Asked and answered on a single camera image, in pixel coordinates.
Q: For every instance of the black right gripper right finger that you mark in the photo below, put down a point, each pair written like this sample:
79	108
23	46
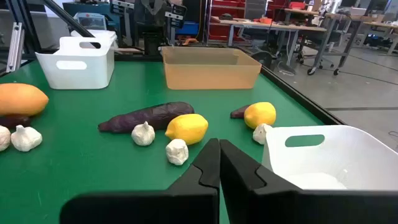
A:
264	205

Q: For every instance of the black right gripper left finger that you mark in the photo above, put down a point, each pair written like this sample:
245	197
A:
192	205

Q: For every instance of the small white garlic bulb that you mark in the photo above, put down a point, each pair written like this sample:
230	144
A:
177	151
259	133
2	137
143	133

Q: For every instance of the yellow lemon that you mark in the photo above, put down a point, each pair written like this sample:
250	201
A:
186	128
259	114

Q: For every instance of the small purple eggplant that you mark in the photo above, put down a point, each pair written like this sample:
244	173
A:
14	121
237	112

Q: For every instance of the large purple eggplant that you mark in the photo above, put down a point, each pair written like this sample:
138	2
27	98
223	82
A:
149	116

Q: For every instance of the orange-yellow mango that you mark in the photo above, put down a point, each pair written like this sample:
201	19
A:
21	99

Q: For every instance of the white plastic basket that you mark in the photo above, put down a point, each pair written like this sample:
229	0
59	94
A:
77	77
357	161

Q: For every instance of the blue storage bin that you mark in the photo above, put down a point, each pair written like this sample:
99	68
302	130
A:
186	28

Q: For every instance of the wooden work table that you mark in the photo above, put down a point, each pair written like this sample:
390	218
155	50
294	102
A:
342	17
382	25
270	26

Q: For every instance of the silver aluminium bracket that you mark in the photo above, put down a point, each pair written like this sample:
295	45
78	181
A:
15	46

